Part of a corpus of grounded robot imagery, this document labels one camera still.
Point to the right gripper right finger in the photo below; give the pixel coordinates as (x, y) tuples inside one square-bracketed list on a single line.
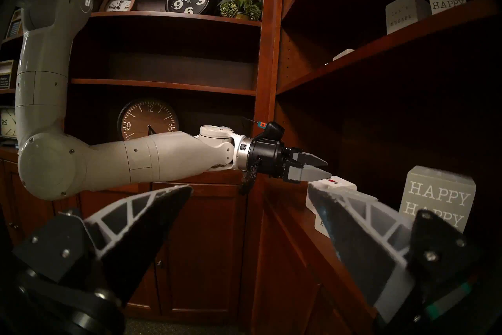
[(364, 244)]

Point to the grey HAPPY print cube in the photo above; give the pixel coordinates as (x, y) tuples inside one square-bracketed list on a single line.
[(439, 189)]

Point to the grey LIFE'S A BEACH cube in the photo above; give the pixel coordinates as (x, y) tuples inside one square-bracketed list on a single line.
[(322, 226)]

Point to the white GROW cube I CAN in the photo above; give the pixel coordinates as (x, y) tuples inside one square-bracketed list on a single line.
[(341, 183)]

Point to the large brown round clock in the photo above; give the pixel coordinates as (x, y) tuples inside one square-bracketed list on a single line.
[(145, 118)]

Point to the grey always choose happy cube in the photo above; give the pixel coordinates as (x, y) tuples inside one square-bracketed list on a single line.
[(343, 54)]

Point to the small framed picture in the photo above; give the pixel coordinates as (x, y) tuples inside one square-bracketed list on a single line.
[(6, 75), (14, 26)]

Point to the wooden shelf board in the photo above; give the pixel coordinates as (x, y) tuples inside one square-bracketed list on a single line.
[(392, 40)]

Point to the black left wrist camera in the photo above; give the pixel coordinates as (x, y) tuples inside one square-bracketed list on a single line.
[(272, 132)]

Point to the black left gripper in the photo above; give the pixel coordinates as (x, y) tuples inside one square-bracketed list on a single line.
[(268, 157)]

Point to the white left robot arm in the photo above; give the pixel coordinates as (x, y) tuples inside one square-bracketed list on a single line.
[(117, 165)]

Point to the grey LET'S ESCAPE cube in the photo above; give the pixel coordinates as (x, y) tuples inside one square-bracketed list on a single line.
[(406, 12)]

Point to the white square clock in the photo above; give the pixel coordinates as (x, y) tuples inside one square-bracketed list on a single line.
[(8, 122)]

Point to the green potted plant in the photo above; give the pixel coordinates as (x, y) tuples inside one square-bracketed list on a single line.
[(239, 0)]

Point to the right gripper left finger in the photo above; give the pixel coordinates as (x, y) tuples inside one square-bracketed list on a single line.
[(129, 228)]

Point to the dark wooden bookcase unit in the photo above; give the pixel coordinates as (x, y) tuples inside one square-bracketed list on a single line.
[(292, 43), (157, 85)]

